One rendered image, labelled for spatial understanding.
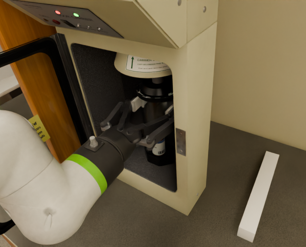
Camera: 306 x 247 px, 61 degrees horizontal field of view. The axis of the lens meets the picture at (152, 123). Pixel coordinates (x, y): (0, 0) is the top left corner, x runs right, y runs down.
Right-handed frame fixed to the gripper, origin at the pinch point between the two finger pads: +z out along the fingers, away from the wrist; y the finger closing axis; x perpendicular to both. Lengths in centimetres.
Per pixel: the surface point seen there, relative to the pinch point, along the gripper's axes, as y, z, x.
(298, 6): -23.6, 31.5, -16.3
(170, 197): -8.0, -10.3, 21.6
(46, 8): 7.2, -18.6, -26.8
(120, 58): 4.0, -7.2, -14.3
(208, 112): -13.7, -1.4, -2.1
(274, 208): -32.2, 2.5, 25.8
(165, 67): -5.9, -5.8, -13.4
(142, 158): 4.4, -4.0, 18.3
